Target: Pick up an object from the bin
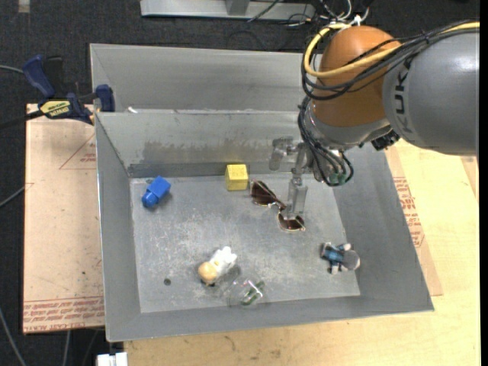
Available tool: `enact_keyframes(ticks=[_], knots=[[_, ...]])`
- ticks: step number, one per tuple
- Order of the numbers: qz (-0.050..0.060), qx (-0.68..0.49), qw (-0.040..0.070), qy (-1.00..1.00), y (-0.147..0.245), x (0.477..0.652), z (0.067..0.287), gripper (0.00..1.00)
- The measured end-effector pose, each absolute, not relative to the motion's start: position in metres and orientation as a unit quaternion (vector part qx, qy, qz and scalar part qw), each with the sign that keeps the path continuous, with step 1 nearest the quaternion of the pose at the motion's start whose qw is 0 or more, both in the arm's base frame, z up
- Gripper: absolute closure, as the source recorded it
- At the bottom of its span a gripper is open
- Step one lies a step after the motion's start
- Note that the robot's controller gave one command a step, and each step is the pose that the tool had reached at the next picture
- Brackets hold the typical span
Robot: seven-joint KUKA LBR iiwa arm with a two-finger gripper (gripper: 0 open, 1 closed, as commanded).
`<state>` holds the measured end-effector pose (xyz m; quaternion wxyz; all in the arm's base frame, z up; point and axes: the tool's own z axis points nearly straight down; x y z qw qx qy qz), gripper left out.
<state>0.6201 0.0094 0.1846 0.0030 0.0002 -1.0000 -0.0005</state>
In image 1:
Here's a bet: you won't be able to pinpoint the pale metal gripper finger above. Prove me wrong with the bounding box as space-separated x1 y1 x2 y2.
268 136 296 172
286 177 309 220

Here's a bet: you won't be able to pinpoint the brown lens sunglasses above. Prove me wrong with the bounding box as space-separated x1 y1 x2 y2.
249 179 307 233

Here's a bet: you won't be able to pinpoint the yellow block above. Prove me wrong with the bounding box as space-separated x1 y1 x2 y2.
224 162 250 192

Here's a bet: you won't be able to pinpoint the grey and blue toy figure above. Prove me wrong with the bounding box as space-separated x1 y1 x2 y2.
319 241 361 275

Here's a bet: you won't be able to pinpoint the grey metal bin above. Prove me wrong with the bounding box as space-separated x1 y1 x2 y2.
89 43 435 343

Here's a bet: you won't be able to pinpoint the white and tan toy figure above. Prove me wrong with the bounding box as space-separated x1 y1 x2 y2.
197 246 239 287

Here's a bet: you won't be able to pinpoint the clear glass cup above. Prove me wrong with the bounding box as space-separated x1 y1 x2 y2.
223 268 267 308

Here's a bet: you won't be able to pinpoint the blue toy block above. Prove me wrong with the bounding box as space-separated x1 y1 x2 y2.
141 175 172 210

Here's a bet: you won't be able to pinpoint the brown cardboard board red print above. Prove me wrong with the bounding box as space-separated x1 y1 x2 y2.
22 103 445 336

